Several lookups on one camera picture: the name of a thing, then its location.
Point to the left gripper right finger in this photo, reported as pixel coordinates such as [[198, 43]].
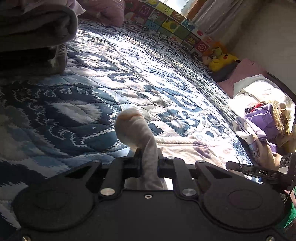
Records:
[[176, 170]]

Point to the dark wooden headboard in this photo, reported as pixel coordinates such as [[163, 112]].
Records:
[[282, 86]]

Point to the pink pillow at headboard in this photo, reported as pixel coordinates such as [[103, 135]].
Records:
[[246, 68]]

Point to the white floral baby garment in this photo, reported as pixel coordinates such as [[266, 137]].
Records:
[[132, 130]]

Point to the grey window curtain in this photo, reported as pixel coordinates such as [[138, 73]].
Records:
[[215, 17]]

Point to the white grey sock garment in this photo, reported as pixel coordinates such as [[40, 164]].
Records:
[[247, 130]]

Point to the tan brown garment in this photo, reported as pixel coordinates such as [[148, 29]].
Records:
[[266, 158]]

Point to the blue white patterned quilt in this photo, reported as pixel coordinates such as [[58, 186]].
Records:
[[51, 124]]

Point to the yellow pikachu plush toy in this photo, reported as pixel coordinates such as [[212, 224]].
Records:
[[217, 60]]

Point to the colourful alphabet foam mat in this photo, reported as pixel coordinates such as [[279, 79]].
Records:
[[159, 17]]

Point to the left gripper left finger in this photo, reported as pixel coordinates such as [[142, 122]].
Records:
[[118, 171]]

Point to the stack of folded grey clothes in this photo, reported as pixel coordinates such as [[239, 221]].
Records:
[[34, 36]]

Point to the purple pillow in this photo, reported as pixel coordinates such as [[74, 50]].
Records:
[[107, 12]]

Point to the purple garment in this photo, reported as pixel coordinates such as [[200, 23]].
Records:
[[263, 123]]

